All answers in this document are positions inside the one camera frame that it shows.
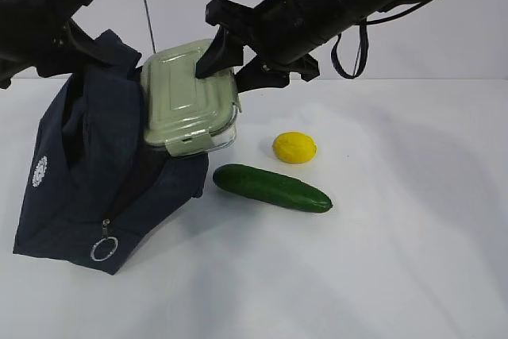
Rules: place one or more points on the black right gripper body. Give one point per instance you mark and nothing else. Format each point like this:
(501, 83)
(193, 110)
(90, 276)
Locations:
(283, 33)

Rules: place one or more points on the navy blue fabric bag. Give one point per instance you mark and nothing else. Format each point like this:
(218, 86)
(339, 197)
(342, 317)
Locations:
(95, 188)

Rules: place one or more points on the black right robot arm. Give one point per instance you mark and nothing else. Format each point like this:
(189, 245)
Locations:
(382, 15)

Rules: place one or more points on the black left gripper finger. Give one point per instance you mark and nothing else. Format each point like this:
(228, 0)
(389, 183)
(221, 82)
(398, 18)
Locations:
(97, 49)

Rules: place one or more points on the green cucumber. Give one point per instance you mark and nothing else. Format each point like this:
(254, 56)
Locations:
(272, 188)

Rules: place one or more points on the yellow lemon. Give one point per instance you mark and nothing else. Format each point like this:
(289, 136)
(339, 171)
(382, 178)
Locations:
(294, 148)

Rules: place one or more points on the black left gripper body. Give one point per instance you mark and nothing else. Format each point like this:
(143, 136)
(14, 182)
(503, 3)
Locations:
(42, 34)

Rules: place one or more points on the glass container with green lid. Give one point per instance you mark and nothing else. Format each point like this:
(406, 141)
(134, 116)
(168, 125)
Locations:
(187, 115)

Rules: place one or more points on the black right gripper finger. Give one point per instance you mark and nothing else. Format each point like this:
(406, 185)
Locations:
(225, 51)
(258, 75)

